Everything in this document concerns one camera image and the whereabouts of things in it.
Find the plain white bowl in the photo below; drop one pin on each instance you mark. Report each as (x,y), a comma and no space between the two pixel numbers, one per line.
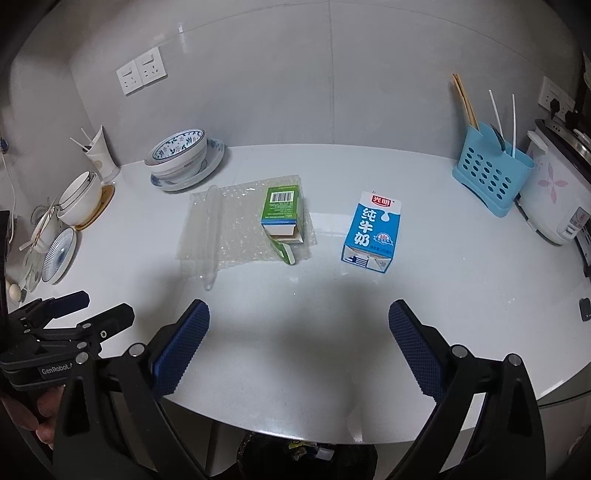
(81,203)

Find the clear plastic tube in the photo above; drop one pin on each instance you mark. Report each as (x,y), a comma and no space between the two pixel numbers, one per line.
(210,230)

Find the clear glass jar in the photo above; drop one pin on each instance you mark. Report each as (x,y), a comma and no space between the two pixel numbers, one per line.
(34,263)

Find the white tall cup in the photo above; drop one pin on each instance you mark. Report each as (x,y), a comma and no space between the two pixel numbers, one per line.
(102,157)

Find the yellow plastic wrapper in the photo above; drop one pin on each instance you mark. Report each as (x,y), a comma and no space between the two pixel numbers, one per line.
(300,446)

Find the wall socket with plug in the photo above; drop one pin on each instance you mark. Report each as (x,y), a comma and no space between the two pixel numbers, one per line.
(554,94)

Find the wooden chopstick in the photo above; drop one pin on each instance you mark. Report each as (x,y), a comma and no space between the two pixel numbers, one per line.
(464,99)
(468,99)

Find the floral ceramic plate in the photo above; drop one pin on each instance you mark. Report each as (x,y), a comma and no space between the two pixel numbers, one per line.
(213,159)

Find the large white bowl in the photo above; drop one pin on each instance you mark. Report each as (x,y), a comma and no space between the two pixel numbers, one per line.
(182,170)

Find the white egg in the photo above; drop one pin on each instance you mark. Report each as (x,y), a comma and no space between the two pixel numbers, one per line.
(15,292)

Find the small black object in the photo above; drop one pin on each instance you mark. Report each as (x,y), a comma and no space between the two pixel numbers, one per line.
(585,310)

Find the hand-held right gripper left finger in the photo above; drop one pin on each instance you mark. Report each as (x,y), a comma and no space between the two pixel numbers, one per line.
(182,350)

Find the floral ceramic bowl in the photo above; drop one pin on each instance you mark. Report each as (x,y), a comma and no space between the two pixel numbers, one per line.
(178,143)

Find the white wall socket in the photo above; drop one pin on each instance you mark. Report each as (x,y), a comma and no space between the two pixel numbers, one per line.
(151,67)
(129,78)

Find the long white straw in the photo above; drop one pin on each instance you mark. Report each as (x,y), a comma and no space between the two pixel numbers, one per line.
(513,124)
(496,113)

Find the blue striped plate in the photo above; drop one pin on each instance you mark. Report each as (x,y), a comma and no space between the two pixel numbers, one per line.
(59,256)

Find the round wooden coaster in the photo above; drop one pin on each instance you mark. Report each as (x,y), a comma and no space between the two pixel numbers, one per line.
(104,203)

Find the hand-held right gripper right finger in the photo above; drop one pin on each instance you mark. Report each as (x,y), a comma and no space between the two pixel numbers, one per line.
(415,353)

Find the blue perforated utensil basket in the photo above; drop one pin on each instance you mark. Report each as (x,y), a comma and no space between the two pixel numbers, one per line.
(489,177)

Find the green carton box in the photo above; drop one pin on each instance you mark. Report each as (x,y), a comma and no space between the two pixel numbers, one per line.
(281,205)

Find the clear bubble wrap sheet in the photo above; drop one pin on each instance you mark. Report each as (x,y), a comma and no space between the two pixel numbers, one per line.
(235,230)

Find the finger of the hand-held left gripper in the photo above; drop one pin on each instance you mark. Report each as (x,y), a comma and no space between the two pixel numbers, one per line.
(108,325)
(64,304)

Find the white floral rice cooker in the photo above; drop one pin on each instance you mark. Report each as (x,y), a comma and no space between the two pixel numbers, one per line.
(554,194)

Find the person's left hand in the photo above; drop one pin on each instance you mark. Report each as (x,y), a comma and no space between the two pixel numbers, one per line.
(46,406)

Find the small white cap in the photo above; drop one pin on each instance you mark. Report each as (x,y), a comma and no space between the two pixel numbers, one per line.
(324,453)

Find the blue milk carton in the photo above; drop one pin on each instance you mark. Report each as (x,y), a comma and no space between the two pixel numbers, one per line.
(374,226)

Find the black bin with bag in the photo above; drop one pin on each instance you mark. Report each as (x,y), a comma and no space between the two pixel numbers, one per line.
(258,457)

